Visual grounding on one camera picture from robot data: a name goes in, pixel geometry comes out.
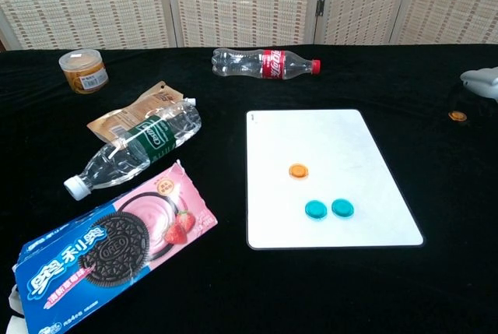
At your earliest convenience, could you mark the clear plastic snack jar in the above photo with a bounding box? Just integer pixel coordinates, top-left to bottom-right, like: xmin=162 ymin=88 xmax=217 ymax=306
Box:
xmin=58 ymin=48 xmax=110 ymax=95

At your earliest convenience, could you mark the brown spouted drink pouch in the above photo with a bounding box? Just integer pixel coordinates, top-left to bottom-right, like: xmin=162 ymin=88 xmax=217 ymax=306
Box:
xmin=86 ymin=81 xmax=197 ymax=142

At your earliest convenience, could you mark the clear green-label water bottle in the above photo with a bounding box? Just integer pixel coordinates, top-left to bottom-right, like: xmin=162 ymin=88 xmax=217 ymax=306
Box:
xmin=63 ymin=101 xmax=203 ymax=201

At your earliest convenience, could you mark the woven bamboo folding screen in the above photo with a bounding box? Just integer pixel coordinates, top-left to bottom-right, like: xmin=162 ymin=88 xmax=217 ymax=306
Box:
xmin=0 ymin=0 xmax=498 ymax=51

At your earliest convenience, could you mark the blue pink Oreo box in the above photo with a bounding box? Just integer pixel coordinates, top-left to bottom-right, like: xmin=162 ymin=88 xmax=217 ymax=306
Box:
xmin=5 ymin=160 xmax=219 ymax=334

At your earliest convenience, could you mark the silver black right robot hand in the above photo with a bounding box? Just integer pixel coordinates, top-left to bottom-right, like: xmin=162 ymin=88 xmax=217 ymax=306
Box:
xmin=447 ymin=65 xmax=498 ymax=117

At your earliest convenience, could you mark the black velvet tablecloth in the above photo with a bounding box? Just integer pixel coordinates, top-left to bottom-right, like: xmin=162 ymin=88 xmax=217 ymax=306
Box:
xmin=0 ymin=44 xmax=498 ymax=334

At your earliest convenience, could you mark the teal disc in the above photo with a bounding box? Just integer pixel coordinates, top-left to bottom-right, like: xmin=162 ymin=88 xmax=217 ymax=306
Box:
xmin=304 ymin=199 xmax=328 ymax=220
xmin=331 ymin=198 xmax=355 ymax=218

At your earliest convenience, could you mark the empty red-label cola bottle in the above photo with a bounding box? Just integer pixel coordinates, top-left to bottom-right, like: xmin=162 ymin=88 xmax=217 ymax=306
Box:
xmin=212 ymin=47 xmax=322 ymax=80

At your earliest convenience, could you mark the white rectangular board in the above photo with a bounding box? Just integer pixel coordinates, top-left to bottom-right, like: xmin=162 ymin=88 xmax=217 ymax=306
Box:
xmin=245 ymin=108 xmax=426 ymax=251

